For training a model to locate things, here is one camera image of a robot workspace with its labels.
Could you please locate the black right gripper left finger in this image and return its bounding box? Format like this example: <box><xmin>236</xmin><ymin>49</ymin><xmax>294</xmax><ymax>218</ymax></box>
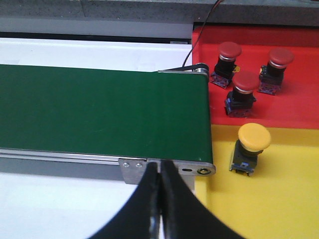
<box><xmin>90</xmin><ymin>163</ymin><xmax>160</xmax><ymax>239</ymax></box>

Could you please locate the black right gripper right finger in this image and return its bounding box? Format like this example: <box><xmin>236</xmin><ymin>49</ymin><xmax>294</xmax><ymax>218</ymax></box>
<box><xmin>160</xmin><ymin>161</ymin><xmax>242</xmax><ymax>239</ymax></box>

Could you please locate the red mushroom push button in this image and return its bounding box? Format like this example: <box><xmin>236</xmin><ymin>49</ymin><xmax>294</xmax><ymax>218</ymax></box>
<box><xmin>225</xmin><ymin>71</ymin><xmax>260</xmax><ymax>118</ymax></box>

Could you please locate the yellow plastic tray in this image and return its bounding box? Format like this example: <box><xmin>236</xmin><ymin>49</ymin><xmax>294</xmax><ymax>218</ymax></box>
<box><xmin>195</xmin><ymin>125</ymin><xmax>319</xmax><ymax>239</ymax></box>

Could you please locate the red plastic tray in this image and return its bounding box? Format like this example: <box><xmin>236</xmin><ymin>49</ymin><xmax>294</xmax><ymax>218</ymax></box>
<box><xmin>192</xmin><ymin>25</ymin><xmax>319</xmax><ymax>129</ymax></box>

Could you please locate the grey stone shelf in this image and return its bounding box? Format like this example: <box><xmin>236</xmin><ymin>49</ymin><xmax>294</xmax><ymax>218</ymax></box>
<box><xmin>0</xmin><ymin>0</ymin><xmax>319</xmax><ymax>27</ymax></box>

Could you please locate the steel conveyor support bracket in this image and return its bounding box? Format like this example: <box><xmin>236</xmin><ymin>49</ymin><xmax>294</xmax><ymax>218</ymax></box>
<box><xmin>118</xmin><ymin>158</ymin><xmax>147</xmax><ymax>185</ymax></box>

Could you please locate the aluminium conveyor frame rail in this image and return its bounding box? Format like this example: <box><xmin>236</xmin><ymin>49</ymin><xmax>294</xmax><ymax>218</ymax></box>
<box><xmin>0</xmin><ymin>63</ymin><xmax>217</xmax><ymax>177</ymax></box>

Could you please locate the red and black wire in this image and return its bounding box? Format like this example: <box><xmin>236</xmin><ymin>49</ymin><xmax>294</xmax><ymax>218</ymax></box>
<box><xmin>181</xmin><ymin>0</ymin><xmax>225</xmax><ymax>68</ymax></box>

